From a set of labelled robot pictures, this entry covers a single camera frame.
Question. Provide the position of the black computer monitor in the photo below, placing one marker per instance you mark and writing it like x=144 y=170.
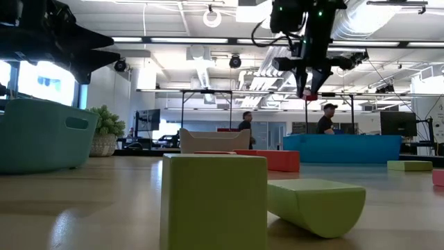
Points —
x=399 y=123
x=149 y=119

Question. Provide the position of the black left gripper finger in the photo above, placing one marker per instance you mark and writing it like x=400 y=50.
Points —
x=86 y=64
x=79 y=38

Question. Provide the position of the orange rectangular block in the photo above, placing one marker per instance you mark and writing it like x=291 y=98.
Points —
x=438 y=177

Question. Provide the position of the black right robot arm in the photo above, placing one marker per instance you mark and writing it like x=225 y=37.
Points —
x=308 y=15

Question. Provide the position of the white ventilation duct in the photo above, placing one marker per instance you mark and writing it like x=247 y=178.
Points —
x=357 y=21

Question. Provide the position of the beige arch block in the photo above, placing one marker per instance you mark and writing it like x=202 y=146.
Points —
x=211 y=142

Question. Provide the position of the green flat block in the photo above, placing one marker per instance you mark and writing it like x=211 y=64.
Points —
x=409 y=165

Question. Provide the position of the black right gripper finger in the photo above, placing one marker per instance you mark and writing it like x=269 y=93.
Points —
x=301 y=81
x=320 y=80

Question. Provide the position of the red long block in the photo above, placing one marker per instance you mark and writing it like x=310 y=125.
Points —
x=281 y=161

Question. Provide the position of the long linear ceiling light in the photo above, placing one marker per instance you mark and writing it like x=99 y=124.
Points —
x=189 y=40

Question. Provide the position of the green half-cylinder block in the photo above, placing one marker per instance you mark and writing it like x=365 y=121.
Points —
x=312 y=205

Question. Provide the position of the green cube block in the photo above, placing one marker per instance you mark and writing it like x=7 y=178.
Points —
x=211 y=201

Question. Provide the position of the blue plastic bin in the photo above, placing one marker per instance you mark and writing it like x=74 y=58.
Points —
x=347 y=149

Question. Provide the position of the black ceiling spotlight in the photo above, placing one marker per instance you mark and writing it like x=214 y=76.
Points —
x=235 y=62
x=120 y=65

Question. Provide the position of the dark red cube block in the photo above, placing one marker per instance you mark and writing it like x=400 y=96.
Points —
x=309 y=96

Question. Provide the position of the bright window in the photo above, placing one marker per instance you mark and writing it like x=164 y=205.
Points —
x=45 y=83

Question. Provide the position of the person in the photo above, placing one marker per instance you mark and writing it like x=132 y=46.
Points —
x=325 y=125
x=245 y=125

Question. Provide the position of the teal plastic bin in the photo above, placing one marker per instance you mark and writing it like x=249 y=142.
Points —
x=34 y=139

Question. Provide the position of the potted green plant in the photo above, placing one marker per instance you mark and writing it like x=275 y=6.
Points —
x=105 y=128

